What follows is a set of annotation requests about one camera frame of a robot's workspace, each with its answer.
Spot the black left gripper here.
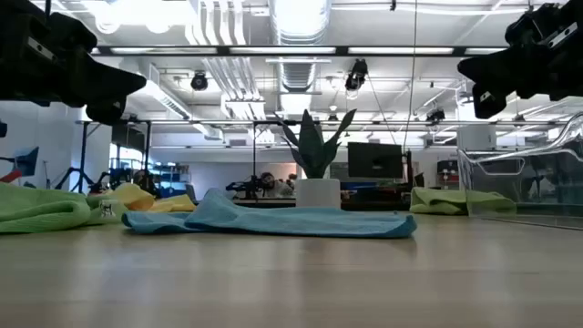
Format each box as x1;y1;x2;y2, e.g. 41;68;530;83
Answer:
0;0;148;124

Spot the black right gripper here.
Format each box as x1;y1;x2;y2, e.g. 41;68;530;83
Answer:
457;0;583;119

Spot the yellow microfiber towel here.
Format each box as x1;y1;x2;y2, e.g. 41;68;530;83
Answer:
110;182;198;213

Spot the lime microfiber towel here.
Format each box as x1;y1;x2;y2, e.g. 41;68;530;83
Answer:
409;186;517;217

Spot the green microfiber towel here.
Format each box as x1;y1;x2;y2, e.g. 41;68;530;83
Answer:
0;181;129;235

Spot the blue microfiber towel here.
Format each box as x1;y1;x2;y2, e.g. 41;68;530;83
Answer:
121;188;418;240

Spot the red and white device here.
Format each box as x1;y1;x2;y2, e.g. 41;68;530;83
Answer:
436;159;460;189

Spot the blue storage shelf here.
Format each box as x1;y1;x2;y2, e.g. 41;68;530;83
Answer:
149;161;192;198

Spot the clear plastic bin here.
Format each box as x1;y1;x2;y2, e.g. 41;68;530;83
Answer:
456;111;583;231

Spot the blue and red machine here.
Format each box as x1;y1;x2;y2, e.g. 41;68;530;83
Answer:
0;146;40;186

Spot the black monitor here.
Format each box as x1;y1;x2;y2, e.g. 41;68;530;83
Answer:
347;141;405;179

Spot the person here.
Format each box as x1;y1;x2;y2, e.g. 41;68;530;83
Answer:
259;171;296;199

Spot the green snake plant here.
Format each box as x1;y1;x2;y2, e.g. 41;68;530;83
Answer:
272;108;358;179

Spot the white plant pot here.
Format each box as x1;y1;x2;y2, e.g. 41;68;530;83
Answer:
295;178;343;210

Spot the black aluminium rig frame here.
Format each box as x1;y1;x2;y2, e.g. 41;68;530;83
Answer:
90;45;507;57

